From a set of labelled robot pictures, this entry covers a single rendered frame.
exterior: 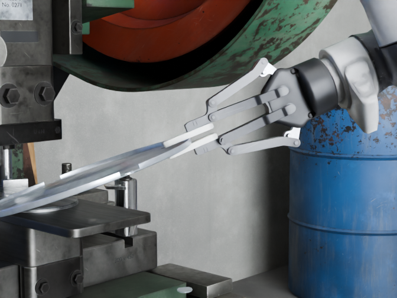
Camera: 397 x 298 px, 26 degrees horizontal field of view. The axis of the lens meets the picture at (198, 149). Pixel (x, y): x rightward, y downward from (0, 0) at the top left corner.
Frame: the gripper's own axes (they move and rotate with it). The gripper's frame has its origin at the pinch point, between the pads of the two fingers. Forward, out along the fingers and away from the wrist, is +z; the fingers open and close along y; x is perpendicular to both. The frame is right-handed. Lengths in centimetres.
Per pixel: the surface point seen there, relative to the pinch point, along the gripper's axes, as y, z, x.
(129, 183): -4.2, 9.0, -21.3
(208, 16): 15.4, -13.6, -27.3
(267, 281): -86, -34, -237
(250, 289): -83, -25, -227
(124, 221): -6.4, 12.1, 0.7
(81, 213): -3.7, 16.9, -4.1
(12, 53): 20.3, 17.4, -13.0
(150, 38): 16.2, -4.8, -38.1
